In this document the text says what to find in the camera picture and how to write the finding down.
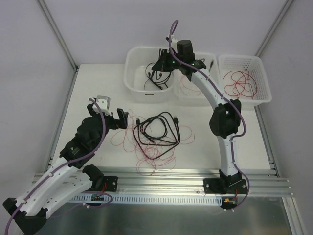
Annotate black USB cable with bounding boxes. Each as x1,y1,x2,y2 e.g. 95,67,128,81
146,62,172,90

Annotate thin red wires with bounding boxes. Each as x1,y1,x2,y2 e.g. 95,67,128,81
110,109,196,176

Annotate thick red wire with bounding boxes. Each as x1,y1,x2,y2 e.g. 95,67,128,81
229,70,251,98
223,70,259,100

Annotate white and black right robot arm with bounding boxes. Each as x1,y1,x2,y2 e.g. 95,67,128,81
153,40,249,194

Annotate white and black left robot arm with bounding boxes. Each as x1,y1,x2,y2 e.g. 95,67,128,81
3,105,128,235

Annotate white solid plastic tub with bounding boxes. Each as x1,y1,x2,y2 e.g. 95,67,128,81
123,47,174,103

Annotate white perforated middle basket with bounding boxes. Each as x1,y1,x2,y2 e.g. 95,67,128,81
173,52,220,106

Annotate white perforated basket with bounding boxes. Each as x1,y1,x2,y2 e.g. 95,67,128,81
218,54,272,109
173,52,220,106

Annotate white perforated right basket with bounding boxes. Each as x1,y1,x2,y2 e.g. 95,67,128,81
218,54,272,109

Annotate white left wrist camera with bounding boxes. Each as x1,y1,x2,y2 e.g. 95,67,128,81
95,95,111,116

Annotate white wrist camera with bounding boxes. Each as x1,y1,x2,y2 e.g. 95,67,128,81
166,35,178,51
95,95,111,116

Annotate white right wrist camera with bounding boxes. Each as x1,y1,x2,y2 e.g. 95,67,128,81
166,35,178,51

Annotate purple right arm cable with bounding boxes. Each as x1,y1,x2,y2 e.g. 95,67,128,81
165,19,250,216

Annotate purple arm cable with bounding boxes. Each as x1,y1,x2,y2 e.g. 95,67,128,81
165,19,250,216
4,97,114,235

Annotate thin red wire in basket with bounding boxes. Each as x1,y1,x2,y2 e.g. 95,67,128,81
179,74,203,96

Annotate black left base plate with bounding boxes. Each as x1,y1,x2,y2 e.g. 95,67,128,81
92,176,118,192

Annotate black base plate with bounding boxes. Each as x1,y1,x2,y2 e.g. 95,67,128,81
92,176,118,192
203,178,247,194

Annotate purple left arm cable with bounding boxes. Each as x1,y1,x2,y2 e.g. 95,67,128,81
4,97,114,235

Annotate white slotted cable duct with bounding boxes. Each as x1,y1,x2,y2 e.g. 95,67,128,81
70,193,222,206

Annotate aluminium mounting rail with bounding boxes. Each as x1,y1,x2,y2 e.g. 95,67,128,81
31,166,294,198

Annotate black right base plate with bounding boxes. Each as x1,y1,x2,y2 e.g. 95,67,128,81
203,178,247,194

